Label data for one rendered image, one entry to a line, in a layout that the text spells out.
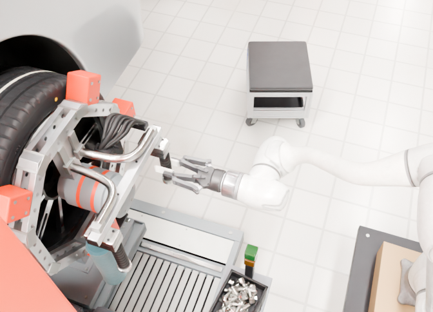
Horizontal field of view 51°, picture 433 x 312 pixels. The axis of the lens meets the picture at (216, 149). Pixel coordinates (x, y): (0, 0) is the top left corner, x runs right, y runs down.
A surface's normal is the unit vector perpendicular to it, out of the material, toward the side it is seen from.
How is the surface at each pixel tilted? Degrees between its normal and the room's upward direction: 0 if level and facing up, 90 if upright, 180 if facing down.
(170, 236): 0
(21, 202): 90
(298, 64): 0
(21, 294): 90
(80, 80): 55
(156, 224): 0
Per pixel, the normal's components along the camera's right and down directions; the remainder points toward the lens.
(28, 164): -0.26, 0.10
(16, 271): 0.94, 0.25
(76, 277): -0.02, -0.62
